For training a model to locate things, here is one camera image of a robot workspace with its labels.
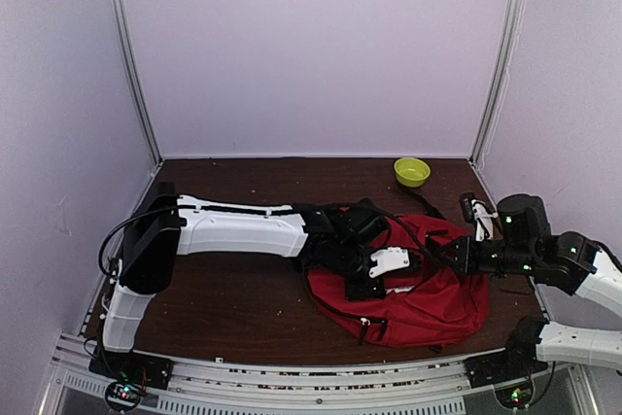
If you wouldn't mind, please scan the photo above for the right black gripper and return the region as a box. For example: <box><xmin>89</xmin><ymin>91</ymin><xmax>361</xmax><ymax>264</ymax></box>
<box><xmin>434</xmin><ymin>236</ymin><xmax>538</xmax><ymax>278</ymax></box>

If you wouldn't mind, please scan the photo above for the red backpack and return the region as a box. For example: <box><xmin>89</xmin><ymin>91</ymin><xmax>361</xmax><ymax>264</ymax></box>
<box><xmin>302</xmin><ymin>191</ymin><xmax>489</xmax><ymax>348</ymax></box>

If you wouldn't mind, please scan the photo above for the teal capped white marker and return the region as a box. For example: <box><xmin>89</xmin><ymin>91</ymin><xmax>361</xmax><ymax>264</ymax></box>
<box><xmin>386</xmin><ymin>287</ymin><xmax>414</xmax><ymax>294</ymax></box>

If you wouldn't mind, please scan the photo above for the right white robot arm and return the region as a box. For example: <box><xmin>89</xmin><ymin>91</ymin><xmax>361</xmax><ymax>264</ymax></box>
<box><xmin>437</xmin><ymin>193</ymin><xmax>621</xmax><ymax>382</ymax></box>

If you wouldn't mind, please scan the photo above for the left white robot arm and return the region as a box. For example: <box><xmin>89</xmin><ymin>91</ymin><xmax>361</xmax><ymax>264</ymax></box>
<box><xmin>99</xmin><ymin>183</ymin><xmax>389</xmax><ymax>380</ymax></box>

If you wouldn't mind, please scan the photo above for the lime green bowl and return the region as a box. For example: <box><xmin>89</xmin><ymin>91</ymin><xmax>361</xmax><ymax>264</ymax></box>
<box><xmin>394</xmin><ymin>157</ymin><xmax>431</xmax><ymax>188</ymax></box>

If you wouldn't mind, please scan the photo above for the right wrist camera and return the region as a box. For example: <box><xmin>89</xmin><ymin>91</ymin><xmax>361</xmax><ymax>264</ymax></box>
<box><xmin>459</xmin><ymin>192</ymin><xmax>499</xmax><ymax>242</ymax></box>

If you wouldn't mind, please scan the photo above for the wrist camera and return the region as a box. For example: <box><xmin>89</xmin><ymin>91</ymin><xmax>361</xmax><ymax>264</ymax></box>
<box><xmin>368</xmin><ymin>247</ymin><xmax>422</xmax><ymax>278</ymax></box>
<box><xmin>459</xmin><ymin>192</ymin><xmax>499</xmax><ymax>242</ymax></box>

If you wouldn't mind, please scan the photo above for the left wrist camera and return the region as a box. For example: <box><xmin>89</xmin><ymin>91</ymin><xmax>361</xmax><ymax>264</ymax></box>
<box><xmin>368</xmin><ymin>247</ymin><xmax>422</xmax><ymax>278</ymax></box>

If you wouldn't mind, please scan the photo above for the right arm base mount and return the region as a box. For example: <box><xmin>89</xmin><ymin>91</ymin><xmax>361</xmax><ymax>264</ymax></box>
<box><xmin>465</xmin><ymin>350</ymin><xmax>536</xmax><ymax>411</ymax></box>

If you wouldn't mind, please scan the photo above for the right aluminium frame post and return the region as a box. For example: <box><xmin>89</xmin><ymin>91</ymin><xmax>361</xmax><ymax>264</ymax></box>
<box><xmin>469</xmin><ymin>0</ymin><xmax>525</xmax><ymax>171</ymax></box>

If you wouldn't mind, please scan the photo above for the aluminium frame post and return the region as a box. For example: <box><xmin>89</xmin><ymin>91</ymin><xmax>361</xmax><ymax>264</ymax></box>
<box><xmin>110</xmin><ymin>0</ymin><xmax>163</xmax><ymax>166</ymax></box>
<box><xmin>469</xmin><ymin>0</ymin><xmax>525</xmax><ymax>171</ymax></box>

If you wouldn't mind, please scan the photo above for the front aluminium rail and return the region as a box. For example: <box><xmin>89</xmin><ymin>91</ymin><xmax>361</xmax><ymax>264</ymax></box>
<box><xmin>48</xmin><ymin>331</ymin><xmax>574</xmax><ymax>415</ymax></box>

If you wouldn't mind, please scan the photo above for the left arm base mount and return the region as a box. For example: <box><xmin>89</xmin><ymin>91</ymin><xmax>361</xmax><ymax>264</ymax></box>
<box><xmin>88</xmin><ymin>351</ymin><xmax>173</xmax><ymax>413</ymax></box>

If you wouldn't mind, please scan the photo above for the left aluminium frame post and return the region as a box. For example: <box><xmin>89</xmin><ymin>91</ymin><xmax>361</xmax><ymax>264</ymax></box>
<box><xmin>110</xmin><ymin>0</ymin><xmax>163</xmax><ymax>166</ymax></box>

